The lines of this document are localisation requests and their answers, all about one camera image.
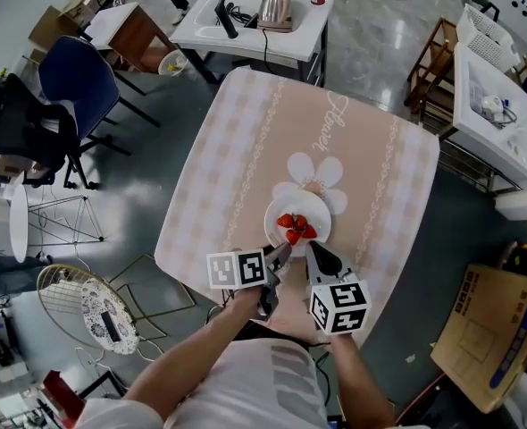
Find blue chair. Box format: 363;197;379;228
37;35;162;139

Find black remote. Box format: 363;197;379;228
99;311;123;344

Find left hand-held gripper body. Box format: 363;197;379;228
206;248;282;323

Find large cardboard box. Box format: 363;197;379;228
429;263;527;415

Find steel electric kettle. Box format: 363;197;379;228
257;0;295;34

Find brown wooden cabinet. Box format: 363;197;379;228
86;1;176;74

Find black faucet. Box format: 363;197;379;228
213;0;239;40

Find person's right forearm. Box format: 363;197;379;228
328;328;397;429

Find gold wire chair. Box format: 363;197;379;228
36;253;197;358

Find person's left forearm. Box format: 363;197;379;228
121;286;267;422

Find black office chair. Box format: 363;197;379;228
0;72;133;191

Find round white side table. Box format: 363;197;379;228
8;184;29;264

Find pink flowered table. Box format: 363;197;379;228
154;66;441;349

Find stacked cardboard boxes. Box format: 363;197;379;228
27;0;113;53

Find black kettle cable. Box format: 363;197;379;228
227;3;301;66

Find red box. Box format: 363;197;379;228
38;369;87;425

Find small white device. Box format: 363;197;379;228
481;95;506;117

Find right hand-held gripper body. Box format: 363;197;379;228
305;250;372;336

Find wooden rack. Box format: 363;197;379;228
403;15;460;127

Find white sink table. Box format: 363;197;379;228
168;0;335;88

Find patterned round cushion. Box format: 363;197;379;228
80;278;141;357

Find white plastic basket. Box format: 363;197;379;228
456;3;522;73

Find white plate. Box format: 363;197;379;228
263;193;332;258

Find white work table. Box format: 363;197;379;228
452;41;527;222

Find person's white shirt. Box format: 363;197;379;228
72;337;336;429

